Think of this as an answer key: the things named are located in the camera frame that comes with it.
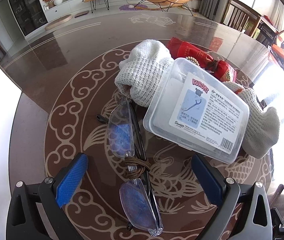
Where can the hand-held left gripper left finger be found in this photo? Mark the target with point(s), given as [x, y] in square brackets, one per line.
[72, 180]

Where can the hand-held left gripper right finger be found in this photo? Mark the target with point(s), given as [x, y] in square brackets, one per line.
[207, 180]

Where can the clear plastic box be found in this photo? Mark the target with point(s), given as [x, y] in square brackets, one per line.
[197, 110]

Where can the white knit work glove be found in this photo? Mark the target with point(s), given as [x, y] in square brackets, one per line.
[259, 122]
[142, 65]

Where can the orange cushioned chair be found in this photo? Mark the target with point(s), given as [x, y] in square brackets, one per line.
[281, 45]

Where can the round wooden floor board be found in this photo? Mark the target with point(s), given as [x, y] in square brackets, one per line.
[58, 22]

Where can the wooden side desk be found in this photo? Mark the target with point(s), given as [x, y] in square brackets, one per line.
[268, 27]

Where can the dark flat floor scale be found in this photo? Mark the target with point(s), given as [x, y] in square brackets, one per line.
[81, 13]

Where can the dark wooden chair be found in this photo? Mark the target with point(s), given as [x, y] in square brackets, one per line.
[241, 15]

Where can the white television cabinet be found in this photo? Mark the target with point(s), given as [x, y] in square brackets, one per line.
[82, 1]

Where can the white round vase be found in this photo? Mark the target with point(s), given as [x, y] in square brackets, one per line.
[57, 1]

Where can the black glass display cabinet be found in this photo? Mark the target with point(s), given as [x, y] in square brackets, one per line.
[27, 5]

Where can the purple floor mat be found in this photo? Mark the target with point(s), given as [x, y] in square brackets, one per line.
[132, 7]

